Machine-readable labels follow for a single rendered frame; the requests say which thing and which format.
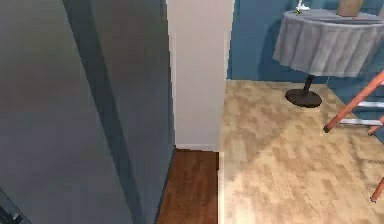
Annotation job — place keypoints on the orange ladder with grey rungs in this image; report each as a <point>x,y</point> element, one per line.
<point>353,103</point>

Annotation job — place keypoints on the round table with grey cloth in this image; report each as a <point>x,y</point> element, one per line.
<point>328,43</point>

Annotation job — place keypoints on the tan paper bag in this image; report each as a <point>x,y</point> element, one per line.
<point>349,7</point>

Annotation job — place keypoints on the small white candle holder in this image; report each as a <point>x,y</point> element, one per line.
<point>301,7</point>

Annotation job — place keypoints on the grey room door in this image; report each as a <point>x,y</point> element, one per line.
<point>83,110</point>

